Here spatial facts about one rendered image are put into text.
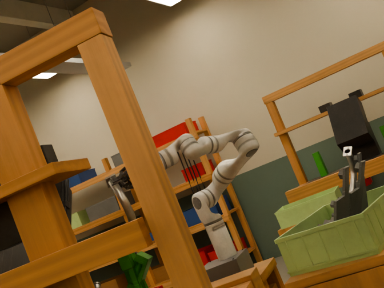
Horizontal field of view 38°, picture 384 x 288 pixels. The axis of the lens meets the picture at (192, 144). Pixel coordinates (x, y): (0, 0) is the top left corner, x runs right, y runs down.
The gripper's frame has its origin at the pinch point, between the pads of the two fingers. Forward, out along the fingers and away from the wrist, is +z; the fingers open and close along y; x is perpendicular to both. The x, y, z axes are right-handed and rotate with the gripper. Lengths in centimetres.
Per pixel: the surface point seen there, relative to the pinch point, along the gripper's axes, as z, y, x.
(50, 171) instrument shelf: 19.7, 26.0, 3.8
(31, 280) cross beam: 39.9, 2.5, 20.9
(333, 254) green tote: -66, -44, 48
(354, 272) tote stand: -67, -44, 60
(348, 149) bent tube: -110, -47, 9
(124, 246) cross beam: 10.8, 15.2, 34.1
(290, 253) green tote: -55, -52, 35
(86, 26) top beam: -10, 55, -19
